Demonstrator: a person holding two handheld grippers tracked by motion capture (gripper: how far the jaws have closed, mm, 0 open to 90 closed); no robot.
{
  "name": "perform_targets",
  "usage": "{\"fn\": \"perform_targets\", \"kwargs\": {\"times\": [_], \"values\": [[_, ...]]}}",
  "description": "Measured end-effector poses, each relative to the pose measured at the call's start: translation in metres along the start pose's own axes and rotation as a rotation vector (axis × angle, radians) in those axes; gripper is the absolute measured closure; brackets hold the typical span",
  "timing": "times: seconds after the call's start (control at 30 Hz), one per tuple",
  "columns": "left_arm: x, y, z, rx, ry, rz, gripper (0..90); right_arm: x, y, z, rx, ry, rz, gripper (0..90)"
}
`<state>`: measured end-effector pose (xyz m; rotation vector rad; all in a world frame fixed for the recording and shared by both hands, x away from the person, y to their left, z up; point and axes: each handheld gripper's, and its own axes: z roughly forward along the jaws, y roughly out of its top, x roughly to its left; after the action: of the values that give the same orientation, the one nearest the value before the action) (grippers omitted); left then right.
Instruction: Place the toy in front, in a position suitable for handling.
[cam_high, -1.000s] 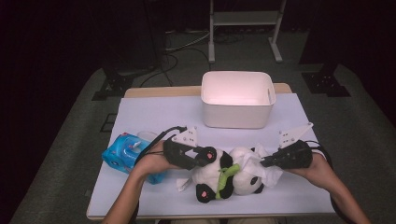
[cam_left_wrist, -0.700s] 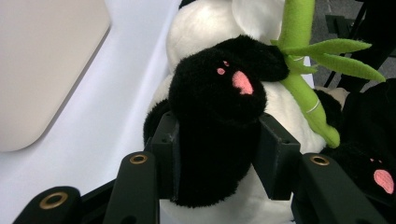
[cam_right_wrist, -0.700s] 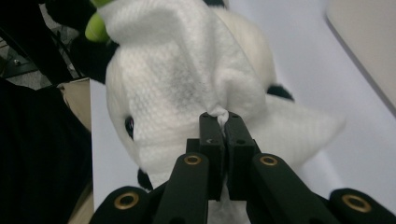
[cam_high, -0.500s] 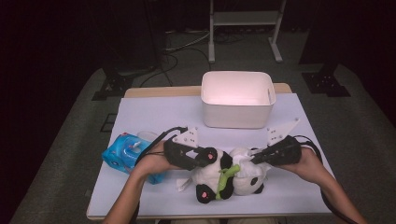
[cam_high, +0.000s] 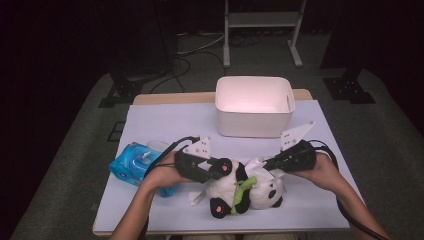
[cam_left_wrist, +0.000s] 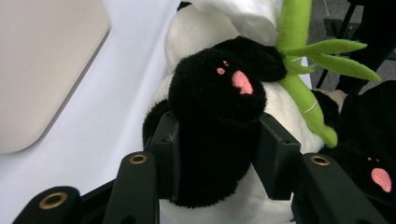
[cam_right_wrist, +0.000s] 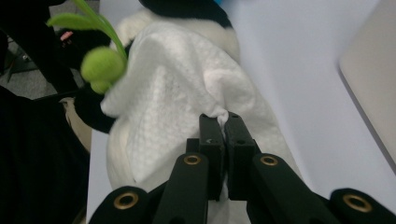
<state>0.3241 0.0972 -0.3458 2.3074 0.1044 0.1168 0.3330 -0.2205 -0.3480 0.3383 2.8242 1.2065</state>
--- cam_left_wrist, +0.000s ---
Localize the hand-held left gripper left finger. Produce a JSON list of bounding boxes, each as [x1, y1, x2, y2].
[[102, 111, 181, 224]]

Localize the white plastic storage box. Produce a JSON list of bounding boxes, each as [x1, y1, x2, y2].
[[0, 0, 110, 154]]

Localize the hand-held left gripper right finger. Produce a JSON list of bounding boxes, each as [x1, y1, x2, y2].
[[251, 112, 390, 224]]

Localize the black stand base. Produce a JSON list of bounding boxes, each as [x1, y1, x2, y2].
[[316, 0, 396, 94]]

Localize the panda plush toy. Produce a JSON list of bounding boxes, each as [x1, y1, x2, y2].
[[141, 0, 396, 224]]

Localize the white wet wipe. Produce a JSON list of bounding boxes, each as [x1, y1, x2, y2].
[[191, 0, 283, 46]]

